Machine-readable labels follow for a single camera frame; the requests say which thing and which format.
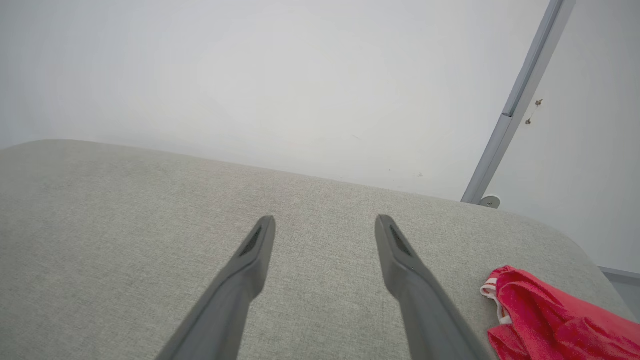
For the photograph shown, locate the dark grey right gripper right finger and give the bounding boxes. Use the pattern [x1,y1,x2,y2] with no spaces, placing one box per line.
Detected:
[375,214,493,360]

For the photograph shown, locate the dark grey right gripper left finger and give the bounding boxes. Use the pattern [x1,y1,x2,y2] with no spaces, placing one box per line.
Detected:
[155,215,277,360]

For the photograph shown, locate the red and white garment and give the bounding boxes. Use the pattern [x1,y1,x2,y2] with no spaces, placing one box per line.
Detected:
[480,265,640,360]

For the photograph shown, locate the grey fabric sofa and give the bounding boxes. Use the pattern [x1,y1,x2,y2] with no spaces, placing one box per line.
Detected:
[0,139,640,360]

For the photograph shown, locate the grey skirting board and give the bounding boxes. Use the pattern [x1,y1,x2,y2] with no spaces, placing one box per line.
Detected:
[598,266,640,282]

